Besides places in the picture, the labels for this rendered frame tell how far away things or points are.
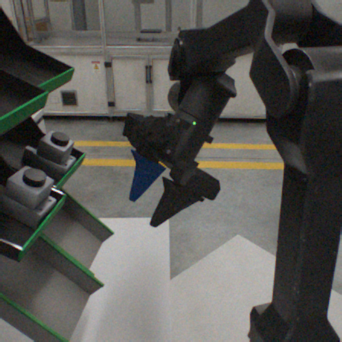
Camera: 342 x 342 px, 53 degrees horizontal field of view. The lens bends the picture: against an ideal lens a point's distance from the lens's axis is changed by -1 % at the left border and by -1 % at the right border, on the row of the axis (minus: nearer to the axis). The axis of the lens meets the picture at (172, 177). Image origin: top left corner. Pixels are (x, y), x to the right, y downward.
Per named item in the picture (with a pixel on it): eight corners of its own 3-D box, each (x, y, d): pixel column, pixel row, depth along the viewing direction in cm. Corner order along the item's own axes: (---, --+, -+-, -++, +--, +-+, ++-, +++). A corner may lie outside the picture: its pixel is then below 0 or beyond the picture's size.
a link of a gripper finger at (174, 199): (193, 189, 48) (159, 173, 45) (206, 200, 45) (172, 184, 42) (168, 231, 49) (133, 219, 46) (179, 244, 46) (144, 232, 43)
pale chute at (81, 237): (102, 242, 77) (114, 232, 75) (80, 286, 66) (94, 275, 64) (0, 156, 70) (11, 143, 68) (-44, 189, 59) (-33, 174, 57)
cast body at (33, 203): (52, 214, 51) (64, 178, 48) (36, 230, 47) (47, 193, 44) (2, 187, 51) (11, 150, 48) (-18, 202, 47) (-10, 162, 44)
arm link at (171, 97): (234, 34, 45) (203, 42, 56) (175, 36, 43) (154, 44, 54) (235, 120, 49) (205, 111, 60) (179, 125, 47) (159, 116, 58)
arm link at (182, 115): (180, 115, 58) (152, 97, 55) (249, 146, 43) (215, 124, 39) (156, 157, 59) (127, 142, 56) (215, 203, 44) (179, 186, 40)
